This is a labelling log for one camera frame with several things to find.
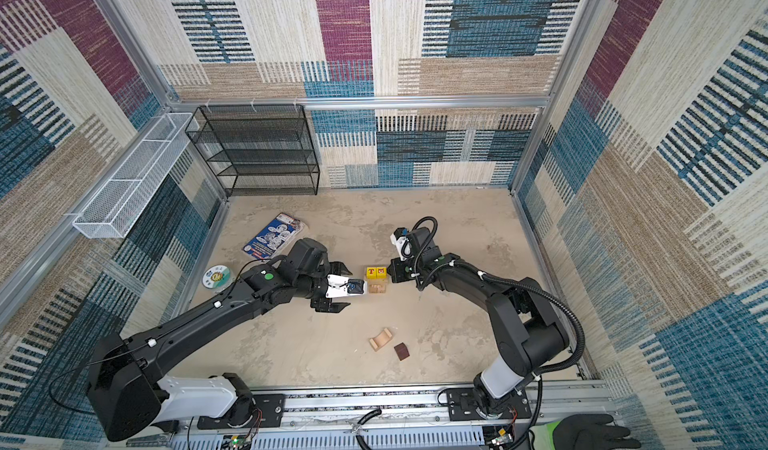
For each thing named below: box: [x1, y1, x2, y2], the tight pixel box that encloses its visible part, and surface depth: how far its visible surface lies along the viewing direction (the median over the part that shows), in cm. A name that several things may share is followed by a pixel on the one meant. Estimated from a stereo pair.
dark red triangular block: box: [394, 342, 410, 361], surface depth 83 cm
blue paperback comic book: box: [243, 212, 305, 260], surface depth 107 cm
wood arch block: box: [369, 328, 393, 352], surface depth 85 cm
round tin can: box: [202, 264, 233, 290], surface depth 90 cm
